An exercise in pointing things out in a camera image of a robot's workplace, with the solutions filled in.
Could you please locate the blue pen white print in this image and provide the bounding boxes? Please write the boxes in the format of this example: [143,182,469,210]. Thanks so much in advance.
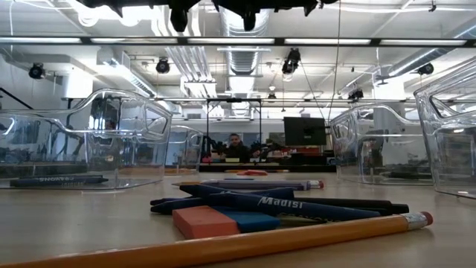
[206,191,382,223]

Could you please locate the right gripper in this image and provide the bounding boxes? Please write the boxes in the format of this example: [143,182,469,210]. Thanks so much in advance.
[212,0,330,32]

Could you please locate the black monitor screen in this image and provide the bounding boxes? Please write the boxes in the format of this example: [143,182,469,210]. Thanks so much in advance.
[283,116,327,147]

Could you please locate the person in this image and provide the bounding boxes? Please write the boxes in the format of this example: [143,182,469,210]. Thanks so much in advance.
[219,133,257,164]

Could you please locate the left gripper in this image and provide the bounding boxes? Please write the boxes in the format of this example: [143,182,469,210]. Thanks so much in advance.
[76,0,202,33]

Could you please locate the lilac grey pen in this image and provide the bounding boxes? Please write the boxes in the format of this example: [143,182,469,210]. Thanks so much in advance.
[200,179,310,191]

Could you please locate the black pen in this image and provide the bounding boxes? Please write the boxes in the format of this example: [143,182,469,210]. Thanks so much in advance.
[149,196,410,216]

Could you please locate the orange pencil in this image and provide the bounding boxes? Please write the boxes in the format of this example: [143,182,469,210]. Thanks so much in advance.
[0,211,434,268]
[171,179,325,190]

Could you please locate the black metal table frame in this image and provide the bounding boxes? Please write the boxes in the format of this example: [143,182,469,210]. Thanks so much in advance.
[199,162,338,173]

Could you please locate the silver ventilation duct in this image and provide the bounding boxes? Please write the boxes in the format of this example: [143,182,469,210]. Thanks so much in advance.
[219,7,272,75]

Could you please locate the clear plastic bin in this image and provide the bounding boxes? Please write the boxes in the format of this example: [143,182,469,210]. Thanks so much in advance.
[329,103,434,186]
[0,88,174,191]
[163,124,205,176]
[413,55,476,200]

